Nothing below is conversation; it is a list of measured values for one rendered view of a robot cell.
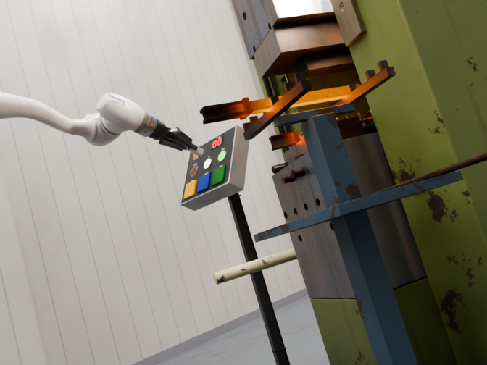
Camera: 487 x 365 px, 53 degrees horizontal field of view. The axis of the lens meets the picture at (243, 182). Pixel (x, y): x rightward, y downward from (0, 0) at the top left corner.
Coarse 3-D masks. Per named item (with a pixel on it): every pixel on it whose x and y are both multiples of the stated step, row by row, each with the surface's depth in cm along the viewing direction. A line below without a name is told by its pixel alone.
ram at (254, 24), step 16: (240, 0) 179; (256, 0) 167; (272, 0) 156; (288, 0) 158; (304, 0) 160; (320, 0) 162; (240, 16) 182; (256, 16) 170; (272, 16) 158; (288, 16) 157; (304, 16) 160; (320, 16) 163; (256, 32) 173; (256, 48) 175
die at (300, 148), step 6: (360, 120) 162; (366, 120) 163; (372, 120) 164; (300, 138) 160; (300, 144) 161; (306, 144) 157; (288, 150) 170; (294, 150) 166; (300, 150) 162; (306, 150) 158; (288, 156) 171; (294, 156) 167; (288, 162) 172
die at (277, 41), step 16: (272, 32) 161; (288, 32) 162; (304, 32) 163; (320, 32) 165; (336, 32) 167; (272, 48) 164; (288, 48) 160; (304, 48) 162; (320, 48) 165; (336, 48) 170; (272, 64) 168; (288, 64) 172
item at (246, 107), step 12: (312, 96) 111; (324, 96) 112; (336, 96) 114; (204, 108) 100; (216, 108) 102; (228, 108) 103; (240, 108) 104; (252, 108) 104; (264, 108) 105; (204, 120) 101; (216, 120) 102
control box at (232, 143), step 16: (240, 128) 204; (208, 144) 216; (224, 144) 205; (240, 144) 201; (192, 160) 222; (224, 160) 200; (240, 160) 199; (192, 176) 215; (240, 176) 196; (208, 192) 200; (224, 192) 198; (192, 208) 216
